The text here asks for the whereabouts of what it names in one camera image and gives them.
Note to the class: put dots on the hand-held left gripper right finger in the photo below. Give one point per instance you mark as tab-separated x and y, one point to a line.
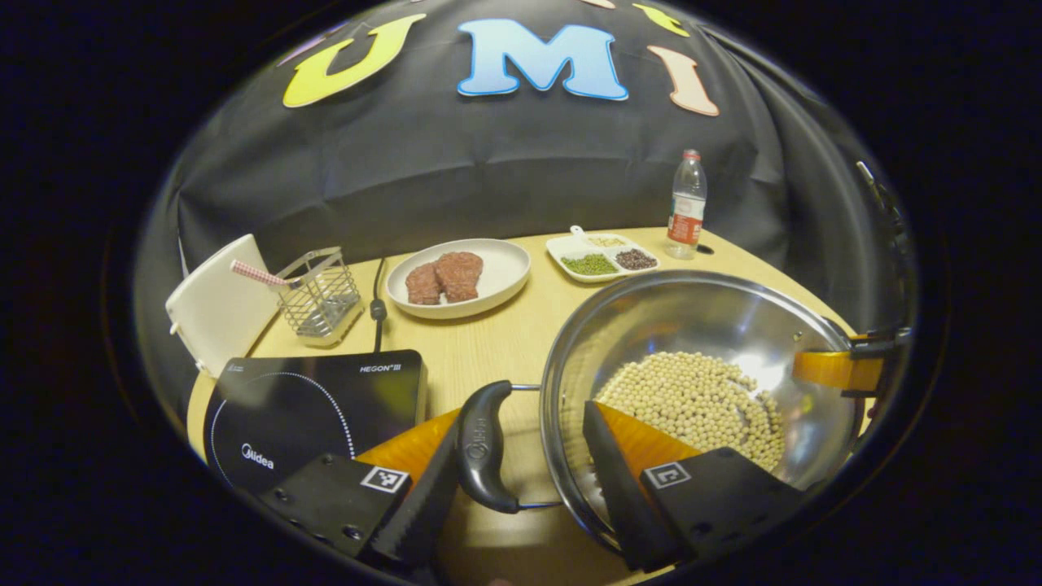
619	488

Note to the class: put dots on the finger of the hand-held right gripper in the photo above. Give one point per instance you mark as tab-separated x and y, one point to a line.
838	370

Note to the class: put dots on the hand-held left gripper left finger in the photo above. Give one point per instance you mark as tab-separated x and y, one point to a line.
334	496

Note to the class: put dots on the black induction cooktop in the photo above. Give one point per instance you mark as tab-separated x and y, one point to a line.
309	407

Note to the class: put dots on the pile of yellow soybeans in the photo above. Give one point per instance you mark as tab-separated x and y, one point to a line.
692	399

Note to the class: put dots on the white toaster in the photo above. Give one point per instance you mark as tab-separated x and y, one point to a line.
220	309

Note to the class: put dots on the clear plastic water bottle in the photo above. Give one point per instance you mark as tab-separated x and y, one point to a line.
686	212

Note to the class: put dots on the white divided bean dish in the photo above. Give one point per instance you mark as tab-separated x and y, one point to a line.
602	262

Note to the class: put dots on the red checked stick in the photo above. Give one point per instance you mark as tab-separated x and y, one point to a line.
256	273

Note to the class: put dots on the round white plate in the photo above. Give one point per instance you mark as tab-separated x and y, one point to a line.
501	273

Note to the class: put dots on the black backdrop cloth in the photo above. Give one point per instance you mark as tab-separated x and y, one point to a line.
488	163

